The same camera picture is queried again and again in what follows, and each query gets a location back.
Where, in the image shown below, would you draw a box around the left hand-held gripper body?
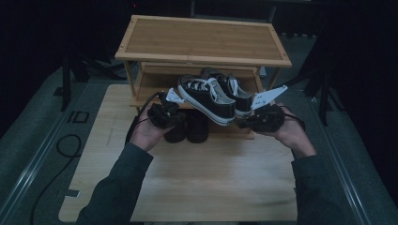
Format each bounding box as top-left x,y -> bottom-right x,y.
147,87 -> 186,129

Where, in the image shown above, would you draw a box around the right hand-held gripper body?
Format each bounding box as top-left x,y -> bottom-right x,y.
248,84 -> 289,133

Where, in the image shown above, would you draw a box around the black lace-up shoe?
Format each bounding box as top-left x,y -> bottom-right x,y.
187,109 -> 209,144
163,120 -> 189,144

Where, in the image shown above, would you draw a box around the black white canvas sneaker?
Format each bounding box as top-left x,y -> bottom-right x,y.
200,67 -> 254,119
176,74 -> 237,127

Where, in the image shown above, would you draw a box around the wooden three-tier shoe rack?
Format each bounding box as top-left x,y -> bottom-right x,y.
114,14 -> 293,141

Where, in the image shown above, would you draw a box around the person's left hand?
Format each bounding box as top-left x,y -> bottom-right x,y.
130,109 -> 175,153

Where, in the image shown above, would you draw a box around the person's right hand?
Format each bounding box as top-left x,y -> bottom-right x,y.
261,104 -> 317,158

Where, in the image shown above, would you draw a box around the black metal stand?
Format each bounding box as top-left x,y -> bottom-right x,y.
273,67 -> 344,126
60,52 -> 126,112

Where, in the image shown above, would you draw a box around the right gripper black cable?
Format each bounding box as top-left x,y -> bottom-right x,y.
280,104 -> 307,130

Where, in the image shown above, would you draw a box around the metal floor rail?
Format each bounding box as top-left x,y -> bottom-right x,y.
0,82 -> 87,225
311,95 -> 372,225

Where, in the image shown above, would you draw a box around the black floor cable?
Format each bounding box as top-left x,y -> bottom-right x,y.
29,134 -> 83,225

